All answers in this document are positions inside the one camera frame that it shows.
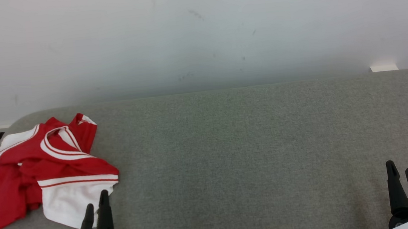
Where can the red Bulls basketball jersey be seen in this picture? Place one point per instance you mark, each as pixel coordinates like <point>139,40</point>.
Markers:
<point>61,165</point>

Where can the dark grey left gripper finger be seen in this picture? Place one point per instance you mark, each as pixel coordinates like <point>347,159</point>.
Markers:
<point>104,223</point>
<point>86,225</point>

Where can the small white wall box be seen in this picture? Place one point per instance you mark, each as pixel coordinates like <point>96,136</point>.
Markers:
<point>383,68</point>

